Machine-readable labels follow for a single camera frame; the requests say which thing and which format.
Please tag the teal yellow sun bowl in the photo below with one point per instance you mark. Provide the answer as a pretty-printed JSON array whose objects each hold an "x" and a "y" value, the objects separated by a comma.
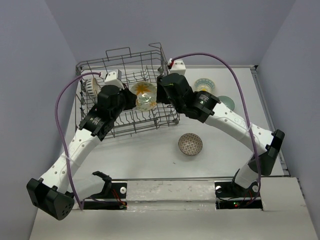
[{"x": 204, "y": 84}]

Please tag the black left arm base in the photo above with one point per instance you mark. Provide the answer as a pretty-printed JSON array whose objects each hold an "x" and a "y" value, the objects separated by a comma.
[{"x": 112, "y": 197}]

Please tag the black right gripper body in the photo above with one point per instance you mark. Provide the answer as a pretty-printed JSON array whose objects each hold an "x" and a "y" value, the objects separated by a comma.
[{"x": 162, "y": 96}]

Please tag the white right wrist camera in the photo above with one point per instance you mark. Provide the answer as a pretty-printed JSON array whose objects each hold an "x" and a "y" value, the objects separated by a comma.
[{"x": 176, "y": 66}]

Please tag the plain teal bowl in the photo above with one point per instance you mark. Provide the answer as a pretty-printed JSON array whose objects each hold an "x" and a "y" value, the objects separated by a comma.
[{"x": 227, "y": 101}]

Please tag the grey wire dish rack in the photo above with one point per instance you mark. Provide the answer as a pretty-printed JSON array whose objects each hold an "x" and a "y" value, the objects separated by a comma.
[{"x": 135, "y": 67}]

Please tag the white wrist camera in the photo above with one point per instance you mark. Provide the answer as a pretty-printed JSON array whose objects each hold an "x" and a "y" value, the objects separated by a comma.
[
  {"x": 176, "y": 66},
  {"x": 114, "y": 78}
]

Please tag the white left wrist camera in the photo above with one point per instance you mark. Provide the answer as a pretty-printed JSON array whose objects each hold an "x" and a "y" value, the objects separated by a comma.
[{"x": 114, "y": 78}]

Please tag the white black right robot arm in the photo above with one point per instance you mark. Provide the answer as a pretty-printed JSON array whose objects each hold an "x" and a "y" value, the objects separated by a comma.
[{"x": 206, "y": 108}]

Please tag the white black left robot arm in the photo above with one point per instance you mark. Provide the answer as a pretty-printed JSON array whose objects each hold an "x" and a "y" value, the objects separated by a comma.
[{"x": 50, "y": 192}]

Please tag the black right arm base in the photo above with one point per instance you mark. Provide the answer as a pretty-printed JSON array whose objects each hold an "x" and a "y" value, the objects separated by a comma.
[{"x": 229, "y": 196}]

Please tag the brown patterned bowl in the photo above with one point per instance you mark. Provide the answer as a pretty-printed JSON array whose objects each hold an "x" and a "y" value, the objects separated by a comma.
[{"x": 190, "y": 144}]

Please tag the orange flower bowl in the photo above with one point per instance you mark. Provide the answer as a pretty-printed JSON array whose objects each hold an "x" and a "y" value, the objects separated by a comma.
[{"x": 146, "y": 95}]

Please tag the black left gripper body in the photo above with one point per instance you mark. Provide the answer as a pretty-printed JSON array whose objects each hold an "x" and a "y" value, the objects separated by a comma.
[{"x": 125, "y": 102}]

